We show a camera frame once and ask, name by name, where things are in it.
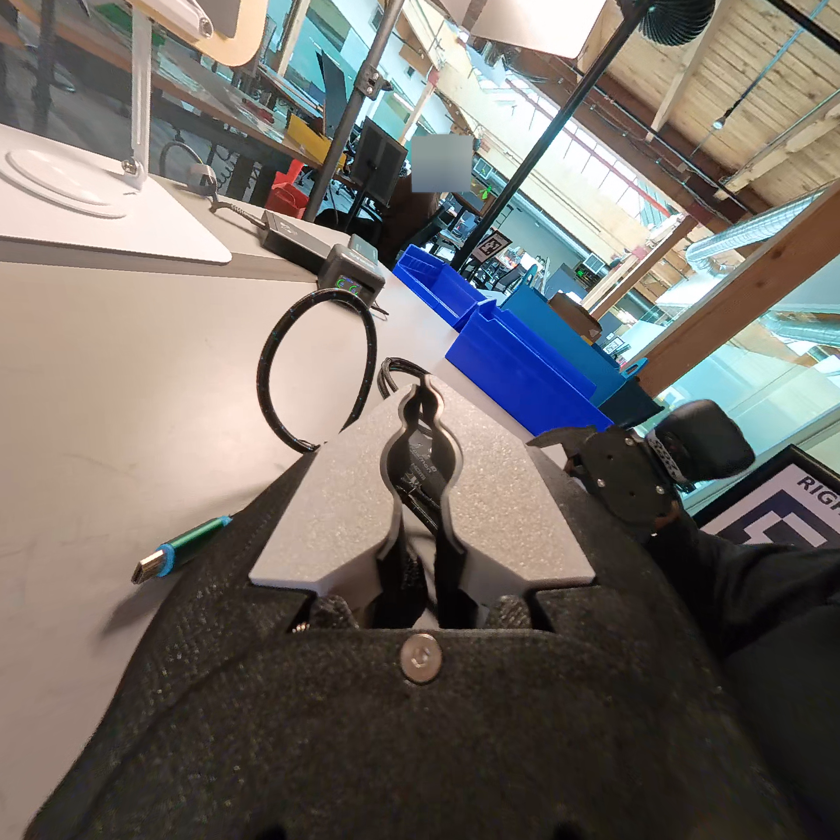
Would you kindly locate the wooden beam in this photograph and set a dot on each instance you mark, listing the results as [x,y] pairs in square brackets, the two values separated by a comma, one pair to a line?
[741,289]

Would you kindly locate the wooden workbench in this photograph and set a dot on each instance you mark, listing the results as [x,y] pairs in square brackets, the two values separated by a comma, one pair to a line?
[216,111]

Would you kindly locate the small yellow bin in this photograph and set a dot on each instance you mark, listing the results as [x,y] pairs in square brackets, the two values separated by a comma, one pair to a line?
[315,141]

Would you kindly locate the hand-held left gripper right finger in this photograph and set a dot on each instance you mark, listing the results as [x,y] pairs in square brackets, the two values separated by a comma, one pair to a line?
[518,518]

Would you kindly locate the blue partition panel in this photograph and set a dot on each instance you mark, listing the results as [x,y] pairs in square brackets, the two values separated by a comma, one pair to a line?
[558,328]

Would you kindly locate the person's black clothed torso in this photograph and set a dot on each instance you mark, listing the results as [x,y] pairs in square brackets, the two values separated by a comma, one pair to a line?
[787,722]

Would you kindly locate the blue plastic bin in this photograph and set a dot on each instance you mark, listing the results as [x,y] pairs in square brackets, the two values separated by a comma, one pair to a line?
[433,275]
[518,380]

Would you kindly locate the grey black round device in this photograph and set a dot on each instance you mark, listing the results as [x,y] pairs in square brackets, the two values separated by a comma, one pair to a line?
[197,174]

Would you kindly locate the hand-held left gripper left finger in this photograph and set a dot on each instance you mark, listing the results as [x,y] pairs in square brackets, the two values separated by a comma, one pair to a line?
[321,518]

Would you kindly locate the black power adapter brick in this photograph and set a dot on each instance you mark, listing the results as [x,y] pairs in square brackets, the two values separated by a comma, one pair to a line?
[295,236]

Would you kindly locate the person's right forearm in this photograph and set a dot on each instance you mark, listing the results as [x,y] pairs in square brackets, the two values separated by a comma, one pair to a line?
[735,577]

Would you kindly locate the grey metal pole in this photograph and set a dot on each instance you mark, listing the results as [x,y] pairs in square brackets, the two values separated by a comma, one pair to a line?
[348,105]

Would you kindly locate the black framed white sign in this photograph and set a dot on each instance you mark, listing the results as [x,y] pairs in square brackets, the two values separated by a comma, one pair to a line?
[774,512]

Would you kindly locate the black hdmi switch box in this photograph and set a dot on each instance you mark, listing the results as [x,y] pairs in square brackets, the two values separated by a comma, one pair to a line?
[420,472]

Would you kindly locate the black white marker tag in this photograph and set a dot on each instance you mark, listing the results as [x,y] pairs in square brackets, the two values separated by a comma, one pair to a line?
[492,246]

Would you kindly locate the dark grey power bank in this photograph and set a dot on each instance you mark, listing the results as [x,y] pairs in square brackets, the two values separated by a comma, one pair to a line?
[354,269]

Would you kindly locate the red plastic bin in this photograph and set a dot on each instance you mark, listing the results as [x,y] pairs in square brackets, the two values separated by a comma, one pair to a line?
[289,193]

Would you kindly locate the black metal pole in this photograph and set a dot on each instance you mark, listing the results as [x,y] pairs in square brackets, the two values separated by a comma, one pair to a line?
[544,144]

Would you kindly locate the black monitor on stand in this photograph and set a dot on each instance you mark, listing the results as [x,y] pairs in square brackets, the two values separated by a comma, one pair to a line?
[377,161]

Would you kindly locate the white light panel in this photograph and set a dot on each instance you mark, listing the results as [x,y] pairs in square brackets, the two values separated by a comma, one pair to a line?
[538,26]

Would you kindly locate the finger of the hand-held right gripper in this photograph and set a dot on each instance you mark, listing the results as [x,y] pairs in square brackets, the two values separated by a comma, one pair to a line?
[558,438]

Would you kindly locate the silver ventilation duct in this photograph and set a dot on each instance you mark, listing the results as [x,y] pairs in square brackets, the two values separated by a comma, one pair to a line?
[800,328]
[741,236]

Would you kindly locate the brown cardboard box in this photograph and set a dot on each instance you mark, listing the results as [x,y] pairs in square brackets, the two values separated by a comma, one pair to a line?
[574,315]

